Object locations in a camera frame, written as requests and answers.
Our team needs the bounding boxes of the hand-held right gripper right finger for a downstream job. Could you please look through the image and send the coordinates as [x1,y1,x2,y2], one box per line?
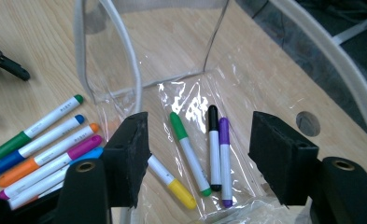
[247,110,320,207]

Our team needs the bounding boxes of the purple marker pen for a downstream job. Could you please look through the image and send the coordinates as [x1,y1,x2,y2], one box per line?
[218,117,233,209]

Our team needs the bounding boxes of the clear plastic pouch white trim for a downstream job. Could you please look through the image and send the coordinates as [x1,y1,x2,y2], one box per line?
[73,0,367,224]

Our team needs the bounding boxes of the black marker pen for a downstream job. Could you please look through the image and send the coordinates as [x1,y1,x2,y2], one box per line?
[207,105,222,192]

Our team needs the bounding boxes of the light green marker pen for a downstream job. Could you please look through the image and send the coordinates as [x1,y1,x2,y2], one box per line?
[169,111,213,198]

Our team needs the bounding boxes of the brown marker pen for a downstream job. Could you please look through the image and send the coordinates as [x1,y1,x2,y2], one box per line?
[25,181,64,204]

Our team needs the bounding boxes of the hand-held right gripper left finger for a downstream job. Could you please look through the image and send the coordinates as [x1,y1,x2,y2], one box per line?
[100,111,152,209]

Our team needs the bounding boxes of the white desk frame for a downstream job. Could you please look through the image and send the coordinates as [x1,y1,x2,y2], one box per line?
[332,10,367,46]

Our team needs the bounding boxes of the row of mixed markers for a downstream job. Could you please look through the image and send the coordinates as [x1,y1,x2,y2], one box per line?
[0,93,105,211]

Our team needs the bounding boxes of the light blue marker pen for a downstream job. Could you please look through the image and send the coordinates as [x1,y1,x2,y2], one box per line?
[7,147,105,211]

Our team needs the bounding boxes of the yellow marker pen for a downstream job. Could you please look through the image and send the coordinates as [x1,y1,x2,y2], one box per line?
[147,154,198,210]

